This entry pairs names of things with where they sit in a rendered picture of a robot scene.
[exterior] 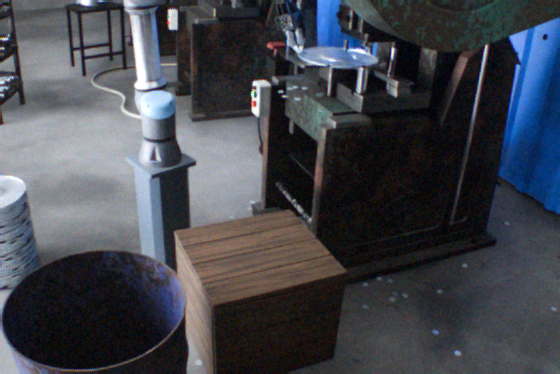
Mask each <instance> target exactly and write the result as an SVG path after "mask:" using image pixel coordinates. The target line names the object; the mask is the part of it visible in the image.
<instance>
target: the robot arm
mask: <svg viewBox="0 0 560 374"><path fill-rule="evenodd" d="M123 1H124V6H125V10H126V12H128V13H129V14H130V19H131V25H132V27H131V30H132V36H133V42H134V54H135V60H136V67H137V72H138V73H137V78H138V80H137V81H136V82H135V84H134V86H135V93H136V96H135V101H136V105H137V107H138V108H137V109H138V111H139V113H140V116H141V119H142V129H143V143H142V146H141V151H140V162H141V163H142V164H143V165H145V166H146V167H150V168H167V167H171V166H175V165H177V164H179V163H180V162H181V160H182V150H181V148H180V145H179V143H178V140H177V136H176V113H175V109H176V104H175V99H174V97H173V95H172V94H170V92H168V87H167V80H166V79H164V78H162V75H161V68H160V60H159V58H160V53H159V46H158V39H157V32H156V31H157V25H156V19H155V9H156V8H157V7H158V5H162V4H165V3H171V2H172V0H123ZM275 3H276V6H277V10H278V14H279V17H278V18H275V19H276V23H277V27H278V31H279V32H280V31H282V32H283V34H284V35H285V37H286V38H287V39H288V41H287V43H288V46H289V47H293V48H294V49H295V50H296V51H297V52H299V51H300V52H301V51H302V50H303V47H304V42H305V36H306V24H305V22H304V13H303V12H302V11H301V10H300V9H299V8H298V7H297V6H296V5H295V4H294V3H291V2H290V0H275ZM277 21H278V22H277ZM279 21H280V22H281V26H280V22H279ZM278 23H279V26H278ZM279 27H280V28H279ZM296 28H297V30H296V32H294V31H292V29H296ZM281 29H282V30H281ZM295 33H296V36H297V41H296V39H295ZM297 44H298V45H299V46H298V45H297Z"/></svg>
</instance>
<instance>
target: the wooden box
mask: <svg viewBox="0 0 560 374"><path fill-rule="evenodd" d="M175 239H176V260H177V275H178V277H179V278H180V280H181V282H182V284H183V286H184V287H185V289H186V294H187V307H186V331H187V332H188V333H189V335H190V338H191V340H192V342H193V344H194V346H195V348H196V351H197V353H198V355H199V358H200V360H201V362H202V365H203V367H204V369H205V371H206V373H207V374H285V373H288V372H291V371H294V370H297V369H300V368H303V367H306V366H309V365H313V364H316V363H319V362H322V361H325V360H328V359H331V358H333V357H334V351H335V346H336V343H337V336H338V334H337V333H338V328H339V321H340V313H341V306H342V299H343V298H344V291H345V284H346V276H347V271H346V270H345V269H344V268H343V267H342V265H341V264H340V263H339V262H338V261H337V260H336V259H335V258H334V257H333V256H332V255H331V253H330V252H329V251H328V250H327V249H326V248H325V247H324V246H323V245H322V244H321V242H320V241H319V239H317V238H316V237H315V236H314V235H313V234H312V233H311V232H310V231H309V229H308V228H307V227H306V226H305V225H304V224H303V223H302V222H301V221H300V220H299V219H298V217H297V216H296V215H295V214H294V212H293V211H292V210H291V209H286V210H281V211H276V213H270V214H264V215H259V216H254V217H248V218H242V219H237V220H232V221H227V222H221V223H215V224H210V225H205V226H200V227H194V228H189V229H184V230H179V231H175Z"/></svg>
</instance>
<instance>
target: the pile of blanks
mask: <svg viewBox="0 0 560 374"><path fill-rule="evenodd" d="M24 192H25V194H24V195H23V196H22V197H21V198H20V199H19V200H18V201H17V202H16V203H14V204H12V205H11V206H9V207H7V208H5V209H2V210H0V290H3V289H4V288H6V289H9V288H12V287H15V286H16V285H17V283H18V282H19V281H20V280H21V279H23V277H24V276H25V275H28V274H29V273H30V272H32V271H33V270H35V269H36V268H37V267H39V266H40V265H41V262H40V261H41V258H40V254H39V248H38V242H37V237H36V233H35V230H34V224H33V221H32V215H31V212H30V205H29V199H28V196H27V193H26V190H25V191H24Z"/></svg>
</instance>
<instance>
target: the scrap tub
mask: <svg viewBox="0 0 560 374"><path fill-rule="evenodd" d="M186 307H187V294H186V289H185V287H184V286H183V284H182V282H181V280H180V278H179V277H178V275H177V274H176V273H175V272H174V271H173V270H172V269H170V268H169V267H168V266H166V264H165V263H164V262H162V261H160V260H158V259H156V258H153V257H151V256H148V255H145V254H141V253H137V252H132V251H125V250H122V249H97V250H89V251H83V252H79V253H75V252H74V253H71V254H68V255H65V256H61V257H60V258H57V259H54V260H52V261H51V262H48V263H46V264H45V263H44V264H43V265H41V266H39V267H37V268H36V269H35V270H33V271H32V272H30V273H29V274H28V275H25V276H24V277H23V279H21V280H20V281H19V282H18V283H17V285H16V286H15V287H13V288H12V290H11V291H10V293H9V294H8V297H7V298H6V299H5V301H4V305H3V307H2V310H1V312H0V313H1V317H0V327H1V332H2V335H3V337H4V339H5V341H6V342H7V343H8V346H9V349H10V351H11V354H12V357H13V359H14V362H15V365H16V368H17V370H18V374H187V368H186V365H187V361H188V356H189V344H188V339H187V332H186ZM186 347H187V352H186Z"/></svg>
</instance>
